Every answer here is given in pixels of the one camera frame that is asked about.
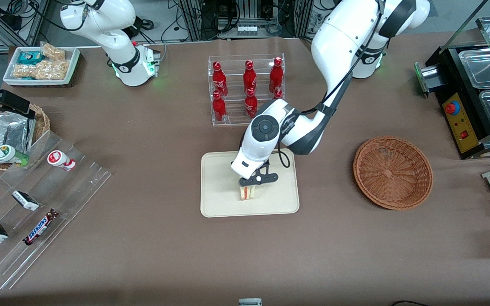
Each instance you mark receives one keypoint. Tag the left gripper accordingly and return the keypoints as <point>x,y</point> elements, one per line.
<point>232,162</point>

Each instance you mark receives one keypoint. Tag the small brown wicker basket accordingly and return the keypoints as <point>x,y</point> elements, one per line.
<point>43,121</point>

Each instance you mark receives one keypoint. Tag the cream plastic tray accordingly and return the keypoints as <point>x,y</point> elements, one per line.
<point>219,191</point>

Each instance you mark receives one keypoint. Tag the large brown wicker basket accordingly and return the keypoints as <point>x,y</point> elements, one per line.
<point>391,174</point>

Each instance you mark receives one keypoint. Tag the clear acrylic stepped display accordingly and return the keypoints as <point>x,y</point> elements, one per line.
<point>70,191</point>

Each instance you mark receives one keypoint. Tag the clear acrylic bottle rack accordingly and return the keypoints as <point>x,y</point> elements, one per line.
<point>234,119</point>

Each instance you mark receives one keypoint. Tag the triangular sandwich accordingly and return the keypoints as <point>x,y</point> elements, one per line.
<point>248,193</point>

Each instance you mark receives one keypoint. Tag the red mushroom push button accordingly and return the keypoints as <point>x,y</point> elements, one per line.
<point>451,108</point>

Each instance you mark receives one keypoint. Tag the silver foil bag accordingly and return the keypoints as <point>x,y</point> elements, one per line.
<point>9,131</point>

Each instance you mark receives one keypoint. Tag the green white yogurt bottle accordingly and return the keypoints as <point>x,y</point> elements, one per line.
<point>7,153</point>

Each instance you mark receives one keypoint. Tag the teal snack packet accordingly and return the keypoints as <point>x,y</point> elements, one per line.
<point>30,57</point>

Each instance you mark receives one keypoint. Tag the red cola bottle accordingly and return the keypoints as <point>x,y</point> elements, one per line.
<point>278,93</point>
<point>249,78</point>
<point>250,106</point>
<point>219,109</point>
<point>218,80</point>
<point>276,76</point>

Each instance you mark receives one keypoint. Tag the red white yogurt bottle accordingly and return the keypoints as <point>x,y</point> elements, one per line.
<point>60,159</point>

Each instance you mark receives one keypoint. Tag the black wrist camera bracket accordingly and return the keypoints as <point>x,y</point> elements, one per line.
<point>268,176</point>

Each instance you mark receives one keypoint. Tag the white label tag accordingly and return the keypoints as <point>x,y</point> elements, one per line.
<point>250,302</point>

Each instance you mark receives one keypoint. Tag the small rice cracker bag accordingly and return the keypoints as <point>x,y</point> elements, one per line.
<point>53,52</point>

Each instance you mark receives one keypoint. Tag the aluminium frame stand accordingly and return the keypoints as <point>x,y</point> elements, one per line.
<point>11,21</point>

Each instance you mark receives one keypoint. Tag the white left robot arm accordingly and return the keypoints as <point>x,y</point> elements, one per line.
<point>343,38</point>

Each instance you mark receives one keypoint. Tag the white rectangular snack tray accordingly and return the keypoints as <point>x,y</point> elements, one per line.
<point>72,63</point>

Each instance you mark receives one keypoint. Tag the snickers chocolate bar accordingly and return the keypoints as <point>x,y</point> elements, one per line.
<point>41,227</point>

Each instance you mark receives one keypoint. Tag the aluminium frame equipment rack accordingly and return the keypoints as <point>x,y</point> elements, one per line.
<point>245,12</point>

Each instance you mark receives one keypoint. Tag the white power strip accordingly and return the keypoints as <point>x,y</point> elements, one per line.
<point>247,30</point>

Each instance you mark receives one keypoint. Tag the large rice cracker bag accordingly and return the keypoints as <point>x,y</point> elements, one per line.
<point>47,70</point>

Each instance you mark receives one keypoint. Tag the black food warmer appliance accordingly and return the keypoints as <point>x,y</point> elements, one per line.
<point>462,127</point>

